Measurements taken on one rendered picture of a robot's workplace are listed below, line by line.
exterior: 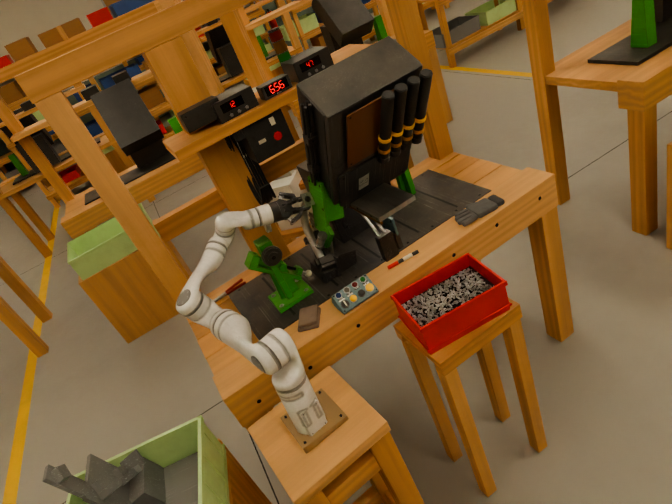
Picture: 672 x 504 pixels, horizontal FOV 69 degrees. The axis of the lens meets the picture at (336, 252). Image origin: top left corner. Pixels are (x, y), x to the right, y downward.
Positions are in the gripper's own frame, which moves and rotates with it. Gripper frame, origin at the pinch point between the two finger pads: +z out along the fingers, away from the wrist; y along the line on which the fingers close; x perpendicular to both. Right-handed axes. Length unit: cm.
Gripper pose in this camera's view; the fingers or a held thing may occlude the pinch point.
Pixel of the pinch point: (304, 203)
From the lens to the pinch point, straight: 186.3
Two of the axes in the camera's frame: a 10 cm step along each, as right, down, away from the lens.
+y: -4.1, -8.7, 2.6
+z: 8.8, -3.1, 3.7
